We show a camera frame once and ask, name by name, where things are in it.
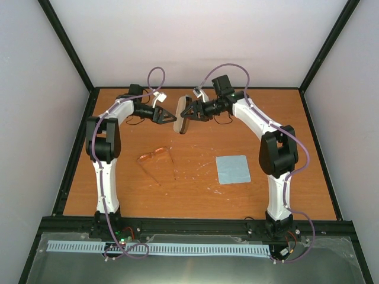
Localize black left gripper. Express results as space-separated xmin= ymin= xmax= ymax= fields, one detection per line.
xmin=131 ymin=104 xmax=175 ymax=125

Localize light blue cleaning cloth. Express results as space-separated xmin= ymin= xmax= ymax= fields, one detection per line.
xmin=216 ymin=155 xmax=251 ymax=185

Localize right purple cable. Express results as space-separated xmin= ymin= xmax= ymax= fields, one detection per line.
xmin=201 ymin=63 xmax=316 ymax=264

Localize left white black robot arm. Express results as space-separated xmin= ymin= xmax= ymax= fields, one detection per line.
xmin=85 ymin=85 xmax=176 ymax=238

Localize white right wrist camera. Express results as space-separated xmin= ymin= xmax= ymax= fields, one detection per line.
xmin=193 ymin=88 xmax=209 ymax=102

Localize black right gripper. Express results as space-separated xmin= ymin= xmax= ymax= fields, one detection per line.
xmin=181 ymin=97 xmax=223 ymax=122

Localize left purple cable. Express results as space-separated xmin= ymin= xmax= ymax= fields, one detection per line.
xmin=91 ymin=66 xmax=166 ymax=261

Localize black aluminium frame rail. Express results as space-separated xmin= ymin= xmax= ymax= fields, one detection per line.
xmin=38 ymin=216 xmax=356 ymax=241

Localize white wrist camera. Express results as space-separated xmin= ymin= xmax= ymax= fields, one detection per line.
xmin=152 ymin=91 xmax=167 ymax=108
xmin=193 ymin=88 xmax=209 ymax=102

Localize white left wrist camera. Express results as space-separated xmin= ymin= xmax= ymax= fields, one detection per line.
xmin=152 ymin=91 xmax=167 ymax=108

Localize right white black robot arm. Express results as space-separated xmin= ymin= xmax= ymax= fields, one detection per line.
xmin=181 ymin=75 xmax=298 ymax=240

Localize orange tinted sunglasses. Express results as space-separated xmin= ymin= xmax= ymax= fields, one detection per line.
xmin=136 ymin=147 xmax=176 ymax=186

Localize brown plaid glasses case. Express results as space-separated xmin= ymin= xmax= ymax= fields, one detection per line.
xmin=173 ymin=94 xmax=193 ymax=135

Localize purple cable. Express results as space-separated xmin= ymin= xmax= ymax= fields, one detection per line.
xmin=201 ymin=63 xmax=316 ymax=264
xmin=91 ymin=66 xmax=166 ymax=261

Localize light blue slotted cable duct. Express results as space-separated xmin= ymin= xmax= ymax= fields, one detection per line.
xmin=46 ymin=240 xmax=270 ymax=257

